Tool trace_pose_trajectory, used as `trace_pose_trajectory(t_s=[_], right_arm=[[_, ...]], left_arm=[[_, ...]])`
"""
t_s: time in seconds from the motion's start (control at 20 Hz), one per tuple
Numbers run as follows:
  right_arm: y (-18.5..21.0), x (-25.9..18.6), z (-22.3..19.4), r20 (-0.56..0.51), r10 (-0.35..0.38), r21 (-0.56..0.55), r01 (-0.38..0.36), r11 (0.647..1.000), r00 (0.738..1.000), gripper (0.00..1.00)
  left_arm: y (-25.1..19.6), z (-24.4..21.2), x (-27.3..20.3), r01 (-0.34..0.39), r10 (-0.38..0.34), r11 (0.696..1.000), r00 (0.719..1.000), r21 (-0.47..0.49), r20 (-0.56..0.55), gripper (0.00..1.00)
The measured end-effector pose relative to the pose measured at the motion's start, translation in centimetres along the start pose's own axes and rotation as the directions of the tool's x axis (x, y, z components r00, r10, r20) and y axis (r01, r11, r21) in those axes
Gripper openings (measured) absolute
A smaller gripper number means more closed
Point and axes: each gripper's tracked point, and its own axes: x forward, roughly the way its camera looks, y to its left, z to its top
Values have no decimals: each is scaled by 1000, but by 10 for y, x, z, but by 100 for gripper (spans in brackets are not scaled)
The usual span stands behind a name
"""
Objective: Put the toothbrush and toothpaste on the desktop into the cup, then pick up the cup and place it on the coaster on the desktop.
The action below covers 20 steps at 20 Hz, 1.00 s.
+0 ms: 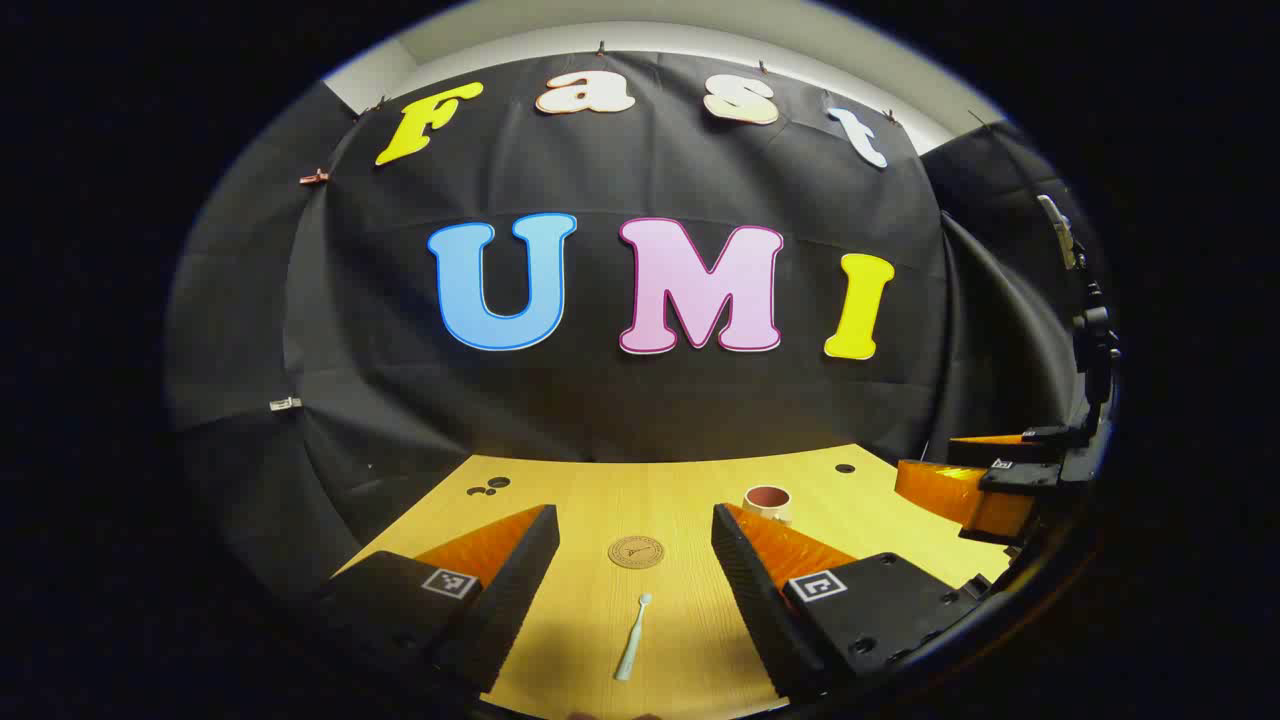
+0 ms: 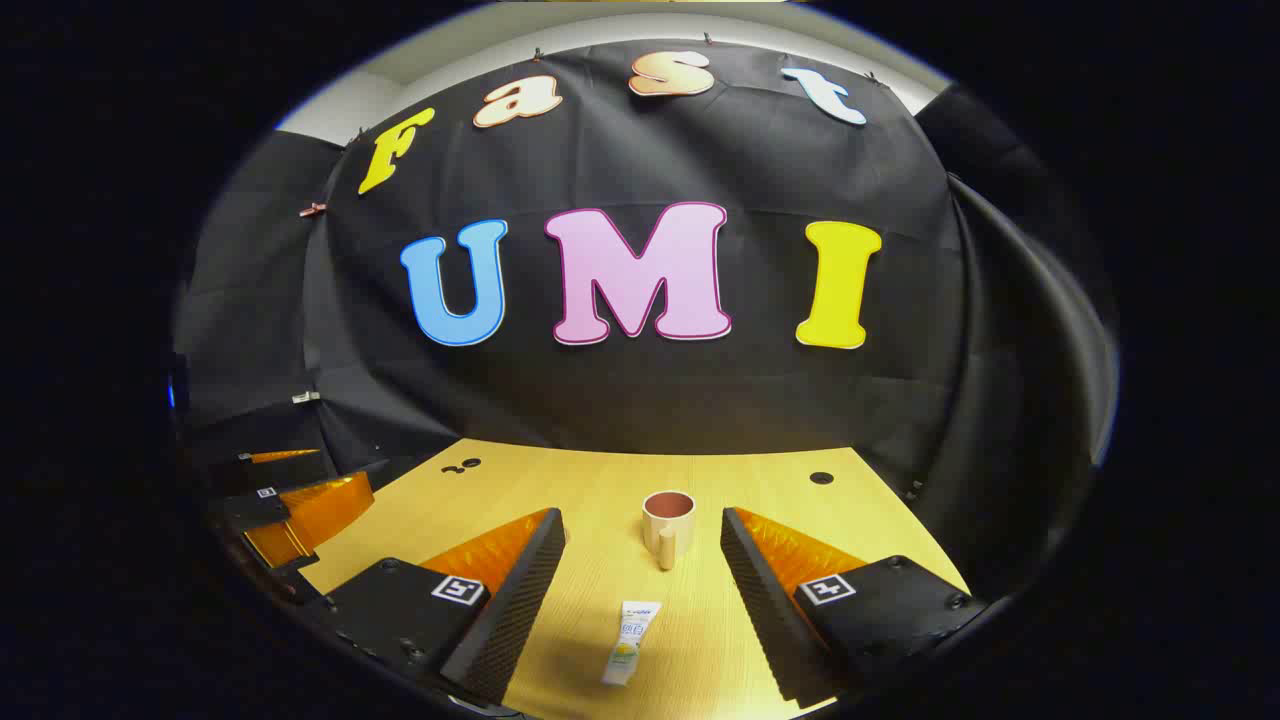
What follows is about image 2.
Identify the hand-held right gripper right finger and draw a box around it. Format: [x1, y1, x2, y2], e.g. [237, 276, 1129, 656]
[720, 506, 991, 711]

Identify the beige cup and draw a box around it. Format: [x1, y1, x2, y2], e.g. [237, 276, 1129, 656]
[642, 490, 697, 571]

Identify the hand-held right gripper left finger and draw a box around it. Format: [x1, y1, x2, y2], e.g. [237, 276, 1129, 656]
[320, 507, 567, 706]

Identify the white toothpaste tube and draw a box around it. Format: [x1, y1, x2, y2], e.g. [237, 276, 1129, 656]
[600, 600, 663, 687]

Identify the black backdrop cloth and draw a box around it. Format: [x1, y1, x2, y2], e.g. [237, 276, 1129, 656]
[170, 40, 1116, 601]

